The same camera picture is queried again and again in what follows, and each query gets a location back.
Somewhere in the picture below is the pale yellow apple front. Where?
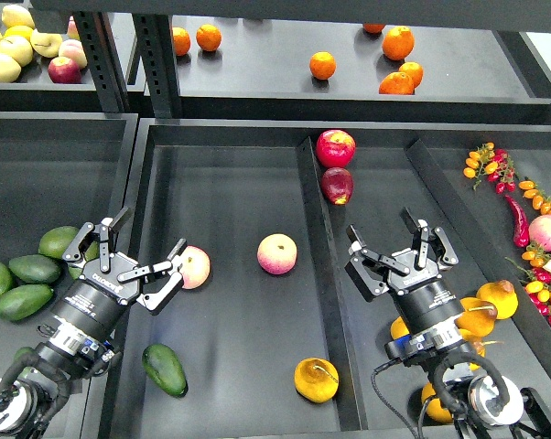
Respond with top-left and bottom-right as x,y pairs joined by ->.
0,54 -> 22,83

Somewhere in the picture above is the pink apple centre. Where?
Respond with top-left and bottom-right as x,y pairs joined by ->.
257,233 -> 297,275

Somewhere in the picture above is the cherry tomato bunch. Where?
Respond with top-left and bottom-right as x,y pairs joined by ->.
507,241 -> 551,326
462,142 -> 516,194

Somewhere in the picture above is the dark red apple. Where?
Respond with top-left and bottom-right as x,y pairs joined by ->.
320,167 -> 354,205

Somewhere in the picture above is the black shelf post right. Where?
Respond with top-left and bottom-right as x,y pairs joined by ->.
132,14 -> 182,119

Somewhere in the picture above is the dark green avocado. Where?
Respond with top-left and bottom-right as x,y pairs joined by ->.
142,344 -> 189,398

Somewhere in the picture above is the pink apple left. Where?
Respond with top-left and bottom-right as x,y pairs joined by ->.
180,245 -> 211,290

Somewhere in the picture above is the black upper shelf tray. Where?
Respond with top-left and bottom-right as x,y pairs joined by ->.
170,16 -> 551,125

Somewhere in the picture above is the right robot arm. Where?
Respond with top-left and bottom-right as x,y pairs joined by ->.
345,209 -> 551,438

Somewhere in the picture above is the yellow pear with brown tip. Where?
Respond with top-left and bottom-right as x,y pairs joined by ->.
455,297 -> 498,337

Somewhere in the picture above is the cherry tomato bunch top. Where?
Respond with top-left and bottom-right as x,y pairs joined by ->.
462,142 -> 516,194

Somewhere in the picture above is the black shelf post left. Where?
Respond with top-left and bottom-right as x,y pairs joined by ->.
72,11 -> 130,113

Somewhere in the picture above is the black shelf post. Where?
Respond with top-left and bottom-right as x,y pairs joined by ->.
132,14 -> 182,119
72,11 -> 130,113

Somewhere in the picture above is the green avocado middle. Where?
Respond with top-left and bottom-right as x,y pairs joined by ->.
8,254 -> 61,284

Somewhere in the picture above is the yellow pear bottom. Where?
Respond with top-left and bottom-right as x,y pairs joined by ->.
421,382 -> 453,424

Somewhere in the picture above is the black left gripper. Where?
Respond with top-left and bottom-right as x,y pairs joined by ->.
52,207 -> 187,339

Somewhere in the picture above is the green avocado top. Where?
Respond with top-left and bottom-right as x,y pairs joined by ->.
38,226 -> 79,260

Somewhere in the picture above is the black upper left tray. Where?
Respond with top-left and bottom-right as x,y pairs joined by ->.
0,0 -> 139,113

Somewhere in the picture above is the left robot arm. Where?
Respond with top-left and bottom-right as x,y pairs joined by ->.
0,208 -> 187,438

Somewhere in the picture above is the orange tomato bunch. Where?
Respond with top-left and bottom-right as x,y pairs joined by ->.
519,179 -> 551,216

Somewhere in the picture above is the red apple on shelf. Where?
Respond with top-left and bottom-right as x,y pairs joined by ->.
48,57 -> 81,84

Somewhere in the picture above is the red chili pepper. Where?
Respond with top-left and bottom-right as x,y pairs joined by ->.
504,195 -> 530,248

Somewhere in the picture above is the orange small right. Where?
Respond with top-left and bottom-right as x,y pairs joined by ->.
399,61 -> 424,89

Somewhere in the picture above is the black middle tray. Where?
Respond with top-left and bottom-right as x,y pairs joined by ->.
96,121 -> 551,438

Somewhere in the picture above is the pink apple right tray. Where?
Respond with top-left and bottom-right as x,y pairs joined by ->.
528,214 -> 551,252

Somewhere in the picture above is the pale peach on shelf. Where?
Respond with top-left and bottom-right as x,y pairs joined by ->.
59,39 -> 88,70

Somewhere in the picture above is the pale yellow apple right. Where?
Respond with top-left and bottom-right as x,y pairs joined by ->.
29,29 -> 63,59

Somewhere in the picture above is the cherry tomato bunch bottom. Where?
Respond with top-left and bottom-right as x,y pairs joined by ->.
507,241 -> 551,326

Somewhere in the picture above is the orange front right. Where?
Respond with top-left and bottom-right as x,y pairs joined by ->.
378,71 -> 415,95

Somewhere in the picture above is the bright red apple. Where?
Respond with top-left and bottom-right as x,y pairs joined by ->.
316,129 -> 356,168

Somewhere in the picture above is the pink apple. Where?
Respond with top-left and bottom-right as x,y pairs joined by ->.
180,245 -> 211,290
257,233 -> 297,275

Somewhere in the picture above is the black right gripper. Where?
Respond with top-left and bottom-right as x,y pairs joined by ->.
346,208 -> 464,334

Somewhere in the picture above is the green avocado lower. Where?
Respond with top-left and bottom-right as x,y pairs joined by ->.
0,284 -> 53,322

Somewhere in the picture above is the green avocado right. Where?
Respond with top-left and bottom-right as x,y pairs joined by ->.
68,242 -> 99,280

